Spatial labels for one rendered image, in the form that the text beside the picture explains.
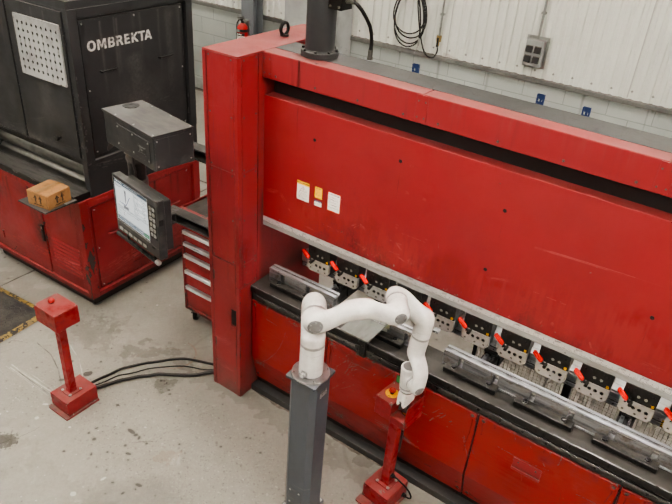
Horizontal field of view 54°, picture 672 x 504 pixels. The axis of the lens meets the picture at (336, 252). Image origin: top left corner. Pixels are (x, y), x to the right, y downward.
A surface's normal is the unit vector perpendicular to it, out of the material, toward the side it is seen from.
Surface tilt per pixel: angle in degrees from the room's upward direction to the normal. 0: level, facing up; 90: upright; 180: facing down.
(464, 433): 90
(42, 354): 0
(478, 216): 90
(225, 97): 90
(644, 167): 90
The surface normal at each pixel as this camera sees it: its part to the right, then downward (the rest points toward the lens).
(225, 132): -0.58, 0.39
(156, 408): 0.07, -0.85
